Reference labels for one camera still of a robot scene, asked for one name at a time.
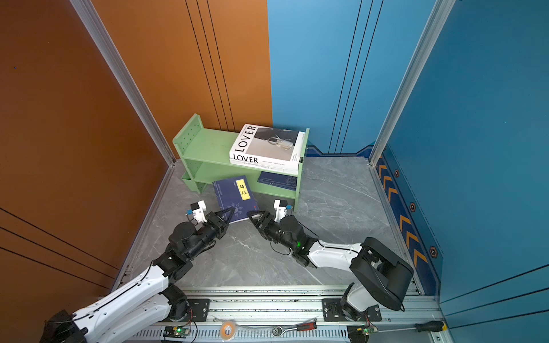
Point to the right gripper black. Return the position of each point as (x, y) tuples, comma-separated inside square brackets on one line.
[(267, 219)]

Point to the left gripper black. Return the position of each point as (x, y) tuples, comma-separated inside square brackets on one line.
[(219, 226)]

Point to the blue book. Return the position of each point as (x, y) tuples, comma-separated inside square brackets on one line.
[(235, 193), (285, 182)]

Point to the white LOVER book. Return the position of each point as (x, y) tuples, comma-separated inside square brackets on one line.
[(269, 146)]

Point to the white book with brown pattern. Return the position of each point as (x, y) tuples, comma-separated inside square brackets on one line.
[(292, 172)]

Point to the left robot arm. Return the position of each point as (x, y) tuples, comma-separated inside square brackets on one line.
[(150, 297)]

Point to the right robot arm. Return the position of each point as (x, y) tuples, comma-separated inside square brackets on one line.
[(382, 277)]

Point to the green two-tier shelf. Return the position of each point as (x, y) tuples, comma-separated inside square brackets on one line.
[(205, 154)]

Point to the tape roll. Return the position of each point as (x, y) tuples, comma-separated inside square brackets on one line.
[(228, 330)]

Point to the small circuit board left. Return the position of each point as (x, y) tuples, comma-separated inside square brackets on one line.
[(175, 334)]

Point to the small circuit board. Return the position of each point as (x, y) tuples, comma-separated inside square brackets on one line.
[(175, 334), (359, 334)]

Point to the silver wrench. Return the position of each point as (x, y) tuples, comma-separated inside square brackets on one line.
[(129, 324)]

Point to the small circuit board right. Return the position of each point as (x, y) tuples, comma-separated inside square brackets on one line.
[(359, 334)]

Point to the yellow black screwdriver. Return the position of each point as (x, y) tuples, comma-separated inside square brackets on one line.
[(431, 326)]

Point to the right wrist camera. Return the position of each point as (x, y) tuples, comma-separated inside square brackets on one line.
[(282, 209)]

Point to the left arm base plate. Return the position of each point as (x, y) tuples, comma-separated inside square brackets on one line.
[(197, 309)]

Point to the ratchet with red handle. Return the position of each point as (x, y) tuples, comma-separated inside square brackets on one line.
[(279, 331)]

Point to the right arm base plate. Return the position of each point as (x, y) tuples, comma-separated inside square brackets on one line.
[(334, 311)]

